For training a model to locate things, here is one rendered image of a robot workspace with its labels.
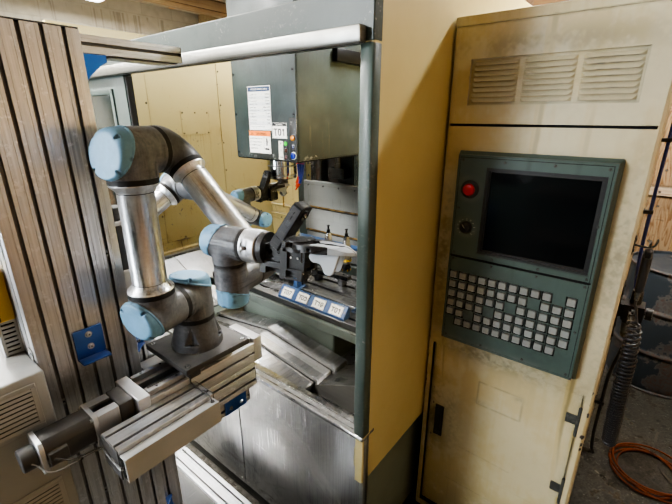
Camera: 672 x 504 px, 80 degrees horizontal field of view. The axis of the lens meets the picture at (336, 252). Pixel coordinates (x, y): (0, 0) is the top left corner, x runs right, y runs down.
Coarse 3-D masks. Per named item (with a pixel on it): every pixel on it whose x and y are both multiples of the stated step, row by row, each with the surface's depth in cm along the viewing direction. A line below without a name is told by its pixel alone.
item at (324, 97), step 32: (256, 0) 176; (288, 0) 165; (256, 64) 186; (288, 64) 174; (320, 64) 183; (352, 64) 199; (288, 96) 178; (320, 96) 187; (352, 96) 205; (288, 128) 183; (320, 128) 191; (352, 128) 211; (288, 160) 188
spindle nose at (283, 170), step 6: (270, 162) 214; (276, 162) 213; (282, 162) 212; (288, 162) 214; (270, 168) 216; (276, 168) 214; (282, 168) 213; (288, 168) 215; (294, 168) 218; (276, 174) 215; (282, 174) 214; (288, 174) 216; (294, 174) 219
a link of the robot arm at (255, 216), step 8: (176, 184) 167; (184, 192) 166; (224, 192) 178; (232, 200) 180; (240, 200) 186; (240, 208) 184; (248, 208) 188; (256, 208) 194; (248, 216) 189; (256, 216) 192; (264, 216) 194; (256, 224) 197; (264, 224) 195
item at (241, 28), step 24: (312, 0) 103; (336, 0) 99; (360, 0) 95; (216, 24) 127; (240, 24) 121; (264, 24) 115; (288, 24) 110; (312, 24) 105; (336, 24) 100; (192, 48) 138
